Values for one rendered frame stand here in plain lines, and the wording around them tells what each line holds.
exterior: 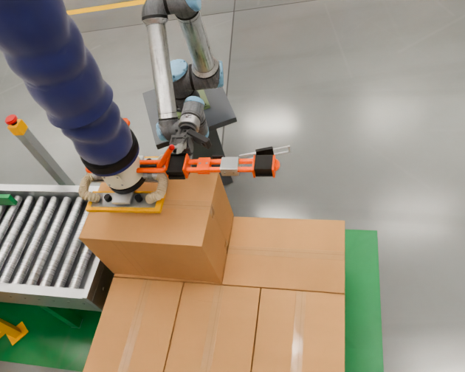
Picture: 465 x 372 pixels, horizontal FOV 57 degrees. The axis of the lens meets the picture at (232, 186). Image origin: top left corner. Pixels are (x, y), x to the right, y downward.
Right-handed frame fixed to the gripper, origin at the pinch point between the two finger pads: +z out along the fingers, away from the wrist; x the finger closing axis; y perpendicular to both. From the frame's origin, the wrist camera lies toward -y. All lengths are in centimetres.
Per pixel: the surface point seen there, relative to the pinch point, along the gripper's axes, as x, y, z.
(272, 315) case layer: -69, -31, 35
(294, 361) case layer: -69, -42, 55
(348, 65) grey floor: -124, -73, -204
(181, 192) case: -29.5, 11.3, -7.4
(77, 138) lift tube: 30.0, 27.9, 10.6
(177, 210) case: -29.5, 11.0, 2.8
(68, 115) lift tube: 41.2, 25.2, 10.7
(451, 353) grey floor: -124, -120, 31
